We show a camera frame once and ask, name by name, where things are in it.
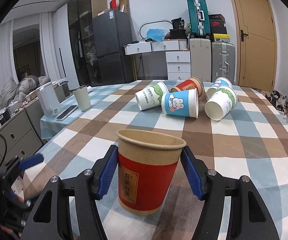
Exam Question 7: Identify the white green paper cup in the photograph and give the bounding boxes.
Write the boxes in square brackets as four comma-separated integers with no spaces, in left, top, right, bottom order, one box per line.
[135,81,168,111]

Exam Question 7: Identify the red kraft paper cup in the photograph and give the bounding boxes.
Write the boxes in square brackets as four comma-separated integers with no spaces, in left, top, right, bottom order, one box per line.
[117,129,186,216]

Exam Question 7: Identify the checkered tablecloth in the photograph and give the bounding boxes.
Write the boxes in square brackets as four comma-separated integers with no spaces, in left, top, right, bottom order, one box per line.
[24,81,288,239]

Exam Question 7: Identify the blue plastic bag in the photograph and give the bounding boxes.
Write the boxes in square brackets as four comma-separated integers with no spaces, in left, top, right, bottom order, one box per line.
[146,28,168,42]

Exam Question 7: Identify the silver suitcase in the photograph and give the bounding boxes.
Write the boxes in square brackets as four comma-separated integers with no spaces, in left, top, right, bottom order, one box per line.
[211,42,235,83]

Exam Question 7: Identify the wooden door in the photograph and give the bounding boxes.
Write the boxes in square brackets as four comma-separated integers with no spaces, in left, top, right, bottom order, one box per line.
[232,0,277,91]

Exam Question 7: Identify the stacked shoe boxes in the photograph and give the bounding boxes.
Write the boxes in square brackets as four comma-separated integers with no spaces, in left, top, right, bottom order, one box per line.
[208,14,230,42]

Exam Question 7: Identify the grey drawer cabinet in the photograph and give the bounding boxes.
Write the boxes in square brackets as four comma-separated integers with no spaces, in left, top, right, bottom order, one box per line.
[0,99,44,164]

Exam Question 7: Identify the blue rabbit paper cup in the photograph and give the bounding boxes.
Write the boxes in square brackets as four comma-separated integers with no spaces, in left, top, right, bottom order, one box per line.
[161,88,199,119]

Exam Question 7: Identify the grey bedding pile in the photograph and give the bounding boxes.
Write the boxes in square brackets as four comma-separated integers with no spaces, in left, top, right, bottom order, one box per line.
[0,75,51,110]

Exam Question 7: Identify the blue white cup far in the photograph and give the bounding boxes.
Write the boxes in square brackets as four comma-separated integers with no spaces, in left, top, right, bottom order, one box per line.
[206,77,232,99]

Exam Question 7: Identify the red kraft cup far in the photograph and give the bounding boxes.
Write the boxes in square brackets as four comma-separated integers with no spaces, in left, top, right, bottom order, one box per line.
[170,77,203,97]

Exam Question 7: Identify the teal plaid cloth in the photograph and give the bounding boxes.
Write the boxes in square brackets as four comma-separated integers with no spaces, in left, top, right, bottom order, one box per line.
[39,84,115,142]

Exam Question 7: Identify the teal suitcase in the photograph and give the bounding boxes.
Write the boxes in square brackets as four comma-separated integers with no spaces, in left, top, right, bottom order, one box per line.
[187,0,211,38]

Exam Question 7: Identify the smartphone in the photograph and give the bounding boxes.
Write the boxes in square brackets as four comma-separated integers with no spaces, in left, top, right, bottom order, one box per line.
[56,105,78,120]

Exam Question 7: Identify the beige tumbler mug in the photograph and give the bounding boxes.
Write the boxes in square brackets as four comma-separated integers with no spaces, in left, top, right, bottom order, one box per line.
[73,86,91,112]

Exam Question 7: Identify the white drawer desk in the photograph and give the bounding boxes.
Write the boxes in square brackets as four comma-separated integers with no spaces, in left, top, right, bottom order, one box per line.
[124,39,191,80]

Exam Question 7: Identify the dark glass cabinet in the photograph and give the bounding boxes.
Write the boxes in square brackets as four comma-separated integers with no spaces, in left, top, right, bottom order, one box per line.
[68,0,107,87]

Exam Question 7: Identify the black refrigerator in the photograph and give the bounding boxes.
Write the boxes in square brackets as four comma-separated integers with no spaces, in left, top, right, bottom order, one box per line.
[92,10,135,85]

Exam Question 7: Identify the white device box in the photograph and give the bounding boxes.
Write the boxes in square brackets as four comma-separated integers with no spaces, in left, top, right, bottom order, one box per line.
[37,82,61,118]

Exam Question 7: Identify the white green tree cup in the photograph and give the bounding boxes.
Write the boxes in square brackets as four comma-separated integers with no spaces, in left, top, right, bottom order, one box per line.
[204,86,238,121]

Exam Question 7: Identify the black bag on desk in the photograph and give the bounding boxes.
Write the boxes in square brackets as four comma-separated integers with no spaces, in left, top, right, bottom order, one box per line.
[169,17,186,39]

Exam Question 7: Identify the beige suitcase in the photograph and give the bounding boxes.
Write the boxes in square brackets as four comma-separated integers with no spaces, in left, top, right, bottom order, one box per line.
[189,38,212,82]

